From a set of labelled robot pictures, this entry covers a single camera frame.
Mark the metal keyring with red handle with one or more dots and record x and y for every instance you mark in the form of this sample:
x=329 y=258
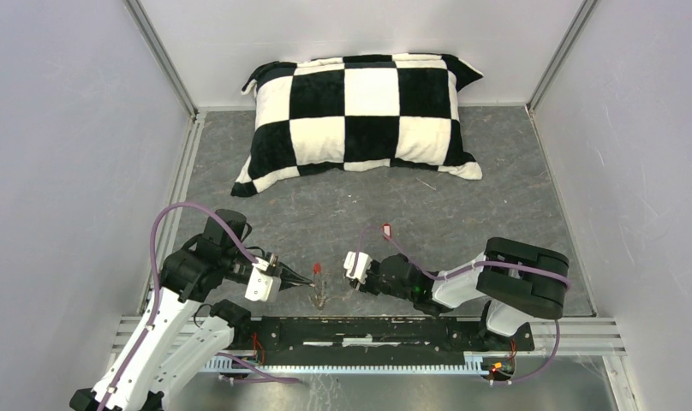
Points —
x=319 y=297

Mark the black white checkered pillow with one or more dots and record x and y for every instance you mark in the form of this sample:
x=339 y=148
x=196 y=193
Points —
x=356 y=113

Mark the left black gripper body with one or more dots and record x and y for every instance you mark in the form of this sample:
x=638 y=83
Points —
x=236 y=268

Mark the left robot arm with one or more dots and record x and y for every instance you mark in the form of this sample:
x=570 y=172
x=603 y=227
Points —
x=149 y=372

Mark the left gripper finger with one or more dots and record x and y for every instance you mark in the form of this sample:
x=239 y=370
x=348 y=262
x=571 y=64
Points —
x=288 y=285
x=290 y=276

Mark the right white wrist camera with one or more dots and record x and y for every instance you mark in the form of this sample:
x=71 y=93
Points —
x=356 y=265

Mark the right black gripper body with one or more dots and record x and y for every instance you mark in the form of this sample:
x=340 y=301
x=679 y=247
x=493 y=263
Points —
x=374 y=283

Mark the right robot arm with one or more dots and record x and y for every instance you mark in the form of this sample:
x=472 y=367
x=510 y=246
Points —
x=522 y=283

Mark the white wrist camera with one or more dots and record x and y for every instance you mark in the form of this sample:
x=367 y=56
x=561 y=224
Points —
x=356 y=265
x=264 y=281

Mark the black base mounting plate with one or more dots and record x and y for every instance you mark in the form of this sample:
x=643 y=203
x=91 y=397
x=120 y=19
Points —
x=373 y=341

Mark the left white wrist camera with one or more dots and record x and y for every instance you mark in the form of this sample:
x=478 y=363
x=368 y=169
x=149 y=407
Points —
x=264 y=281

